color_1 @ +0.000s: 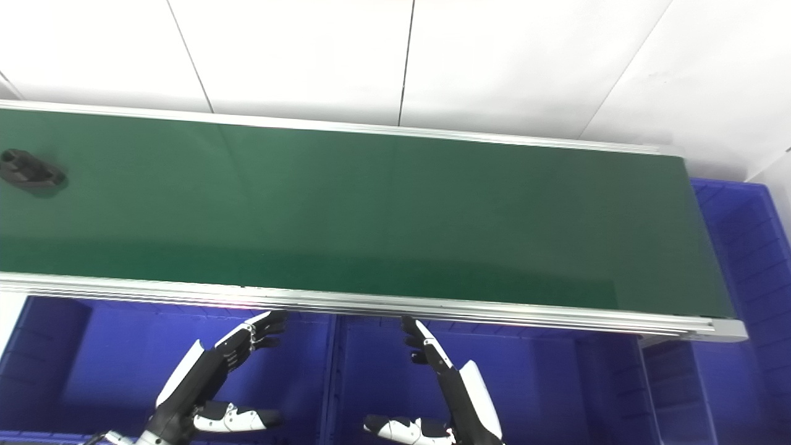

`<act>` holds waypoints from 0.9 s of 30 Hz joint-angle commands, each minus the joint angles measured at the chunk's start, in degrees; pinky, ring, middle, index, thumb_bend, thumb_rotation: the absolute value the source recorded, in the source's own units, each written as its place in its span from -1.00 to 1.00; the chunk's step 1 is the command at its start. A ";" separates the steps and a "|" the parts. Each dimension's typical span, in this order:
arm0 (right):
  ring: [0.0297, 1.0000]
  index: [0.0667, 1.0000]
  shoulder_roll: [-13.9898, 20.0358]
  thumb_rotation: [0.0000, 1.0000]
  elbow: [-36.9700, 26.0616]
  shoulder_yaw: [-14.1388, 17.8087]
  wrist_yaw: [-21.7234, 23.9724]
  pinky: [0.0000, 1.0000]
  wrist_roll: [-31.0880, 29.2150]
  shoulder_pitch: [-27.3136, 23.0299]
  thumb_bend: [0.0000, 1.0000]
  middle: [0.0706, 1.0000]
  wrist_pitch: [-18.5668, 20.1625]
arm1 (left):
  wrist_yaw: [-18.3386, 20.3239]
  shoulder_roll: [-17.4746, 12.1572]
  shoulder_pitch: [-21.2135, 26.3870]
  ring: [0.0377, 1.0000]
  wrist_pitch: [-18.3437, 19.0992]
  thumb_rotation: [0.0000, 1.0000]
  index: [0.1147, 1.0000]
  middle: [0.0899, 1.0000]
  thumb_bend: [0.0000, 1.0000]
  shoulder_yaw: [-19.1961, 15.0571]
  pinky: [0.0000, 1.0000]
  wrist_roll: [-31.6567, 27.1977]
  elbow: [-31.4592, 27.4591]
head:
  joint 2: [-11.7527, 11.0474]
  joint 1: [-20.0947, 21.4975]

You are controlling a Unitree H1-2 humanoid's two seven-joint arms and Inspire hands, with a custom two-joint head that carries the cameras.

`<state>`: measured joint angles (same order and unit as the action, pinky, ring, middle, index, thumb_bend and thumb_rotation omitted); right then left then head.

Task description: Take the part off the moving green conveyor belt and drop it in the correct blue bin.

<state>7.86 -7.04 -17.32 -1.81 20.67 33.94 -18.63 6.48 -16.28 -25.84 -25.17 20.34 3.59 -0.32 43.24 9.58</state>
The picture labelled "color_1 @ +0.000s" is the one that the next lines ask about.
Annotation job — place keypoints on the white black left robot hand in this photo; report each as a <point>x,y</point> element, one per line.
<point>191,383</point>

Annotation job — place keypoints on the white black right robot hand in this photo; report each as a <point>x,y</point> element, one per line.
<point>466,402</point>

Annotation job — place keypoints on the black flanged metal part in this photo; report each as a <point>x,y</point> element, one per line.
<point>28,170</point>

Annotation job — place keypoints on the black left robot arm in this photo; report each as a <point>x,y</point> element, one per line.
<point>126,440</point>

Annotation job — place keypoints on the blue plastic bin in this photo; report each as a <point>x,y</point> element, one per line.
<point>111,358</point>
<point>544,383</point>
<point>754,278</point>

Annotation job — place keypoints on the green conveyor belt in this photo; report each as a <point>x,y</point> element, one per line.
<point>432,306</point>
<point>371,216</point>

